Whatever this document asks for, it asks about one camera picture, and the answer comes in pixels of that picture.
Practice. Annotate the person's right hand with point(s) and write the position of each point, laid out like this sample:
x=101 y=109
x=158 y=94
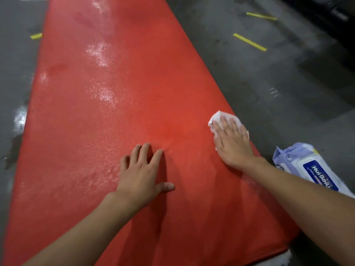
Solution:
x=234 y=149

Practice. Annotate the person's left hand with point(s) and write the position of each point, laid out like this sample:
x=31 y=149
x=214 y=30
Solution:
x=138 y=180

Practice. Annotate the white wet wipe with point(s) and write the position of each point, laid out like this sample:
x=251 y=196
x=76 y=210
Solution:
x=217 y=116

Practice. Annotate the red mat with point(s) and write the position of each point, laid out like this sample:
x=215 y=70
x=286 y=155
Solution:
x=111 y=121

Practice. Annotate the pale blue wipes pack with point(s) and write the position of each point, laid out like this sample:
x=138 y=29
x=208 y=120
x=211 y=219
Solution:
x=310 y=163

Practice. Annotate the person's left forearm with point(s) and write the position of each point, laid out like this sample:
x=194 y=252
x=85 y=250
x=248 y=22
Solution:
x=83 y=232

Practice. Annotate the person's right forearm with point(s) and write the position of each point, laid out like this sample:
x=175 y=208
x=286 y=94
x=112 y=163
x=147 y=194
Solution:
x=305 y=202

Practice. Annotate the yellow tape strip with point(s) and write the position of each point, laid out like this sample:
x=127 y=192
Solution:
x=261 y=16
x=36 y=36
x=249 y=42

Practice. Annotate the white fluffy padding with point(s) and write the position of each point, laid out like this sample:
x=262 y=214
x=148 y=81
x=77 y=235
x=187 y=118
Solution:
x=277 y=260

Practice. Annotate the black gym machine frame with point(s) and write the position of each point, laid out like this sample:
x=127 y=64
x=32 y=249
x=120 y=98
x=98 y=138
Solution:
x=327 y=13

